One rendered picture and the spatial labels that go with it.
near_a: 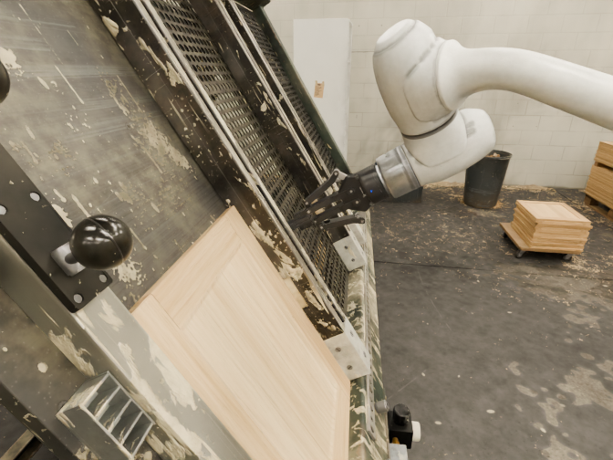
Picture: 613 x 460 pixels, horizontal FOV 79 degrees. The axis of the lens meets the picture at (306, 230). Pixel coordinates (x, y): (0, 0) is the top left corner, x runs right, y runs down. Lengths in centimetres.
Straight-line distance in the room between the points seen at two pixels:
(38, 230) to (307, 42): 412
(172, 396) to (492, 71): 56
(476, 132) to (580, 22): 555
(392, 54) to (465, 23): 524
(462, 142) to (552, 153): 564
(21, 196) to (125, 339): 15
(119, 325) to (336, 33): 411
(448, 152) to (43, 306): 61
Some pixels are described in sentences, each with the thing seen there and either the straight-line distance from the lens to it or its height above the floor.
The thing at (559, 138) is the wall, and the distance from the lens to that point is 632.
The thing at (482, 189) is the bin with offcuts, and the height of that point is 25.
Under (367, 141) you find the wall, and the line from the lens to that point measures 580.
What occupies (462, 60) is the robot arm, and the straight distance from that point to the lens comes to 62.
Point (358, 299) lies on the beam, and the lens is 118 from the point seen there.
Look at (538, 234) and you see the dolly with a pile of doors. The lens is 376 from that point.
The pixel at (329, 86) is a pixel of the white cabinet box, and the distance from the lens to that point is 435.
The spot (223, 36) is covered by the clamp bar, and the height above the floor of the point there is 164.
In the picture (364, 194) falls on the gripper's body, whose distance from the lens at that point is 76.
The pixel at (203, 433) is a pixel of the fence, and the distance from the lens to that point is 45.
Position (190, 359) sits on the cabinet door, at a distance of 49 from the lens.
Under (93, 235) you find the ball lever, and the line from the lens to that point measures 27.
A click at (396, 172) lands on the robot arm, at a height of 138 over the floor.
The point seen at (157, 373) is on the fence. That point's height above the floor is 127.
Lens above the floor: 155
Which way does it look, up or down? 23 degrees down
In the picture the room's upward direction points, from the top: straight up
